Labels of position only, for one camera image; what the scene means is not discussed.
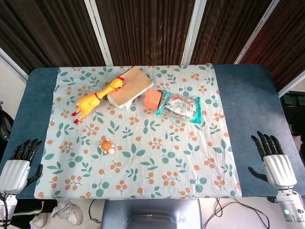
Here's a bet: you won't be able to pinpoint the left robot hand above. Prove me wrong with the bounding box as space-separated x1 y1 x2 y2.
0 138 43 195

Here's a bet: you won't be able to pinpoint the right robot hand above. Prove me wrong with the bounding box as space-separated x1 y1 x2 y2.
248 130 298 190

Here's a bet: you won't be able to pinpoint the small orange turtle toy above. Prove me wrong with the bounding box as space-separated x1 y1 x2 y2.
99 135 117 155

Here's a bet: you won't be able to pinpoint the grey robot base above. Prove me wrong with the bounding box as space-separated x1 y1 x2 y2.
100 198 204 229

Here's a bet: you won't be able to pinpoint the yellow rubber chicken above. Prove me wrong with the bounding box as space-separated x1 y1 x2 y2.
71 76 125 125

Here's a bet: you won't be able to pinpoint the black mesh chair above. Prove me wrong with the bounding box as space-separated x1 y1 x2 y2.
0 101 12 144

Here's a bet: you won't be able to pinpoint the blue table mat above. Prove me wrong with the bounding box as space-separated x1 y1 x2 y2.
0 64 300 200

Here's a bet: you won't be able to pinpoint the white sneaker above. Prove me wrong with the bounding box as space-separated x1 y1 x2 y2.
51 199 84 226

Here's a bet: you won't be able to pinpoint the clear teal snack packet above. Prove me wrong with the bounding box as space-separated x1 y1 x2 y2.
156 91 202 125

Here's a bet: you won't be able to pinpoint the floral patterned tablecloth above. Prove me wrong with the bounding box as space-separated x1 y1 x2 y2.
34 63 242 200

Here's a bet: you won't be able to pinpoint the brown cardboard box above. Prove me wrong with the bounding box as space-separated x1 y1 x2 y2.
106 66 154 112

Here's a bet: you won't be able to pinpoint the orange cube block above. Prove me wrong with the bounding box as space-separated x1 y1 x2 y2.
144 89 163 110

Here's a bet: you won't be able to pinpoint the black floor cable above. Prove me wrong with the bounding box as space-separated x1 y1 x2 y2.
203 198 271 229
88 199 102 224

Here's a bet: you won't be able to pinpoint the white folding screen frame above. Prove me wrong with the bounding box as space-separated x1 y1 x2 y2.
0 0 305 96

